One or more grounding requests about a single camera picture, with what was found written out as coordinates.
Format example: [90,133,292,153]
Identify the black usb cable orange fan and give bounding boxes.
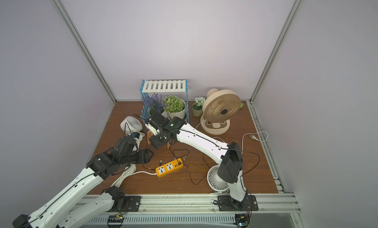
[142,134,160,173]

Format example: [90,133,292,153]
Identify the white beige fan cable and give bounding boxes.
[193,123,269,152]

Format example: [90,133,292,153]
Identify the orange small desk fan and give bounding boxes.
[147,130,171,149]

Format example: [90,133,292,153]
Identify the white power strip cord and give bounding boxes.
[110,163,157,189]

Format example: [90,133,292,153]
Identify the green plant white pot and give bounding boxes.
[163,95,186,120]

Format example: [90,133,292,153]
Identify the large beige desk fan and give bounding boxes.
[200,88,242,135]

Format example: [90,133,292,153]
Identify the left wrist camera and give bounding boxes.
[132,132,143,152]

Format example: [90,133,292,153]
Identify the white round fan front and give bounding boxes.
[207,165,229,194]

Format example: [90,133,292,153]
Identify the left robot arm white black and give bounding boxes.
[12,133,153,228]

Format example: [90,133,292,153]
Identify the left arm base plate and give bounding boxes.
[107,195,142,213]

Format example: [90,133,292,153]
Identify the black usb cable white fan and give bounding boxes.
[169,148,216,186]

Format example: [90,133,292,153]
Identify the small white flower pot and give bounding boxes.
[192,97,205,117]

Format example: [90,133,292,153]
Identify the lavender plant white pot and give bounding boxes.
[142,93,165,115]

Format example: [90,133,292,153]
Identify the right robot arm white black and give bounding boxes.
[145,113,248,205]

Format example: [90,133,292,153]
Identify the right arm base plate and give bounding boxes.
[213,194,259,212]

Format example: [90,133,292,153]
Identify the yellow power strip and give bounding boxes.
[156,158,184,178]

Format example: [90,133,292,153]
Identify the aluminium front rail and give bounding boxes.
[48,193,308,228]

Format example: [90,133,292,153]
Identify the white small fan left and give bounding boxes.
[120,116,145,136]

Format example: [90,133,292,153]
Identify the blue white plant shelf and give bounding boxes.
[140,79,189,125]

